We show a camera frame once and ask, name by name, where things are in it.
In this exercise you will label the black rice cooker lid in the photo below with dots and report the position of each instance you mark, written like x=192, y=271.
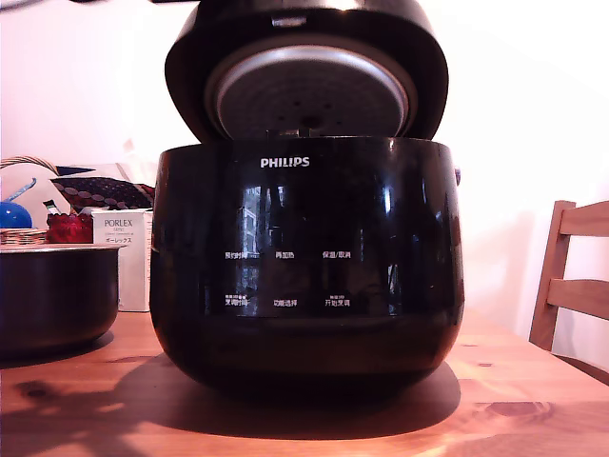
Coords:
x=309, y=90

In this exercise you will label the black Philips rice cooker body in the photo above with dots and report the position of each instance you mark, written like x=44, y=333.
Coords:
x=304, y=228

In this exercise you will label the white paper bag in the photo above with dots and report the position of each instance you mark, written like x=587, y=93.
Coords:
x=140, y=164

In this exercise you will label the white Porlex box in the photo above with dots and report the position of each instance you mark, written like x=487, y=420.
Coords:
x=124, y=266

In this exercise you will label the dark dotted patterned cloth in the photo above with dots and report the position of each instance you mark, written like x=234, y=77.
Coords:
x=102, y=190

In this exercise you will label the red scalloped container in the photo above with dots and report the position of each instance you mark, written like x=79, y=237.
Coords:
x=69, y=228

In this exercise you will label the black inner cooking pot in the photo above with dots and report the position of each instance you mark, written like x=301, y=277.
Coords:
x=52, y=295

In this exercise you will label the wooden chair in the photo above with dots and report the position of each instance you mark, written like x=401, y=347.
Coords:
x=578, y=259

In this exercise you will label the light blue stick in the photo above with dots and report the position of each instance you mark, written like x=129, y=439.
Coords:
x=21, y=189

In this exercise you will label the blue round ball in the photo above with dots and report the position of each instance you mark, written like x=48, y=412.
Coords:
x=14, y=215

